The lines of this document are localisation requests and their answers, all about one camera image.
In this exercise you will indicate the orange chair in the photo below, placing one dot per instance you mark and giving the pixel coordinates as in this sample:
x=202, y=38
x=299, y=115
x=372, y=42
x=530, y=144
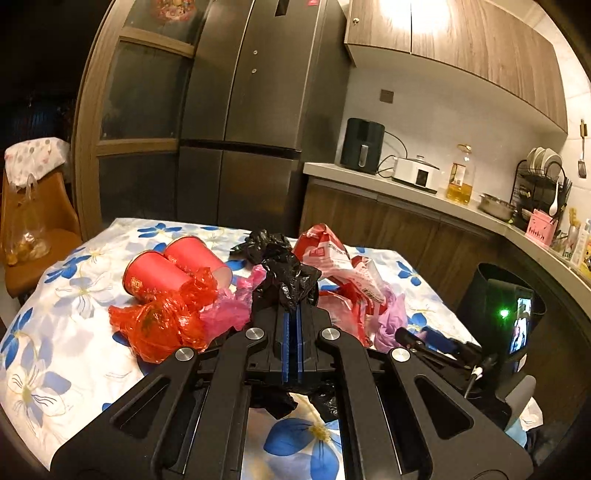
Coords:
x=51, y=221

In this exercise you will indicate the cooking oil bottle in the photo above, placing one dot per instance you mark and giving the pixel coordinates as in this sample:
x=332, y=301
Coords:
x=459, y=184

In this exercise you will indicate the red white plastic bag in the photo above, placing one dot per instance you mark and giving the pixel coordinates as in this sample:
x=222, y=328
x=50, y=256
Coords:
x=360, y=295

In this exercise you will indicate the dotted white cloth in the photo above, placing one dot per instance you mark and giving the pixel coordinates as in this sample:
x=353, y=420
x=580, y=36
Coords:
x=37, y=157

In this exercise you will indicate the red paper cup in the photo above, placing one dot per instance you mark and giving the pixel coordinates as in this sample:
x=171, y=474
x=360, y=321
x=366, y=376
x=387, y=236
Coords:
x=152, y=277
x=196, y=257

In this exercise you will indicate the hanging metal spatula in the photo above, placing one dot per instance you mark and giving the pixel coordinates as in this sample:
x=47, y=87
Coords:
x=581, y=166

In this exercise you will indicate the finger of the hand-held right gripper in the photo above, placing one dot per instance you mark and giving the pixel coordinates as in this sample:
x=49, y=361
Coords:
x=466, y=353
x=410, y=337

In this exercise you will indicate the black dish rack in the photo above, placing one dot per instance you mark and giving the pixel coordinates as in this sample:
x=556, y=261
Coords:
x=531, y=194

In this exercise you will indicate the dark steel refrigerator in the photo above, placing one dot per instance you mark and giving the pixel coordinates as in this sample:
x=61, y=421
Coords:
x=258, y=115

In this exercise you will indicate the black air fryer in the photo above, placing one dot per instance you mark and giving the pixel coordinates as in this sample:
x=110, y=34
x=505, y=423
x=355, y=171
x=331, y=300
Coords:
x=362, y=143

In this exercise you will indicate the steel bowl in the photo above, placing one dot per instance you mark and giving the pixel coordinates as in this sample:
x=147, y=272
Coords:
x=496, y=206

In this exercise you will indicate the white spoon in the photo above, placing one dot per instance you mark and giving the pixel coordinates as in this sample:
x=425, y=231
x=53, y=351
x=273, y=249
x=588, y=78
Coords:
x=554, y=203

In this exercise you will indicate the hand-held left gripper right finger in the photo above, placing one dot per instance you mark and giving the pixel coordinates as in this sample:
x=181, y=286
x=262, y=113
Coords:
x=300, y=346

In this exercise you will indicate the wooden wall cabinets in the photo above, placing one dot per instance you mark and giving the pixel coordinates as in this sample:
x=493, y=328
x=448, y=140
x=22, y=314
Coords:
x=461, y=41

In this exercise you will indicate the crumpled pink plastic bag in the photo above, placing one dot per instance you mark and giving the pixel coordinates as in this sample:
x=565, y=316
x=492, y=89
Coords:
x=224, y=316

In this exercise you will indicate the white electric cooker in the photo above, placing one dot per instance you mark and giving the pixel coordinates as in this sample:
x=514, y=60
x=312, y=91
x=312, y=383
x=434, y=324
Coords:
x=415, y=175

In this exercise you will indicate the red white snack packet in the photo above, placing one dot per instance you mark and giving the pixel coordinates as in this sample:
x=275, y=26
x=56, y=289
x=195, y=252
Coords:
x=321, y=249

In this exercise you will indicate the purple plastic bag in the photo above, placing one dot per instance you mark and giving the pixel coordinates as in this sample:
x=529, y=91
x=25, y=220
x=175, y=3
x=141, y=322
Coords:
x=390, y=318

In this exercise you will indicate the black plastic bag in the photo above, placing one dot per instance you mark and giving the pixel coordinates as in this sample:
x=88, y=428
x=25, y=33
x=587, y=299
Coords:
x=258, y=243
x=286, y=281

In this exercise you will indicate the stack of white plates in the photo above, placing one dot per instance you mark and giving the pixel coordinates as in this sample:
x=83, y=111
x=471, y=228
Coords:
x=545, y=159

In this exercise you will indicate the black trash bin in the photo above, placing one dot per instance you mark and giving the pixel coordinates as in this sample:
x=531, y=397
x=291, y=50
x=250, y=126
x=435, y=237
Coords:
x=475, y=295

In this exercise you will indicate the crumpled red plastic bag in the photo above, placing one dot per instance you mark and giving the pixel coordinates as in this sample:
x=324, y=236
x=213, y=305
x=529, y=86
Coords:
x=157, y=327

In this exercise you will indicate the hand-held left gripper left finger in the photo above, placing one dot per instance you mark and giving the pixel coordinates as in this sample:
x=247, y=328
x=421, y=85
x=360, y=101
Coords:
x=287, y=346

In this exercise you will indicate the dark wall socket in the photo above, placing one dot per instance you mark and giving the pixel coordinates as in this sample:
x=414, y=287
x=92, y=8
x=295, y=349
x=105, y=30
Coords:
x=386, y=96

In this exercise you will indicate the wooden glass-door cabinet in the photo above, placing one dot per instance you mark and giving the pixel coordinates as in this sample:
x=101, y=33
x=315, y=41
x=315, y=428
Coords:
x=138, y=92

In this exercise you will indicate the blue fabric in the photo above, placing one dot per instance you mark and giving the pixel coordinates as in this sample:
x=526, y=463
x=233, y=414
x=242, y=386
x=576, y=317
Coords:
x=516, y=429

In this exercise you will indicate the red ornament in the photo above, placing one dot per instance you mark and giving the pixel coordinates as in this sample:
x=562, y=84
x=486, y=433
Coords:
x=173, y=9

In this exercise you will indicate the pink box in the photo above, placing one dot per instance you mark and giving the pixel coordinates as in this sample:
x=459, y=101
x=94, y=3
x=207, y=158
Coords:
x=541, y=230

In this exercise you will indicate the kitchen counter with wooden cabinets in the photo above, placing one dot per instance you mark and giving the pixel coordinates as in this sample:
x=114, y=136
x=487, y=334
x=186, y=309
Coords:
x=369, y=207

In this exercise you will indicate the clear plastic bag of fruit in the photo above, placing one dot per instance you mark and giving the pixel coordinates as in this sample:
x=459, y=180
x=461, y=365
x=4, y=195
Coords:
x=25, y=240

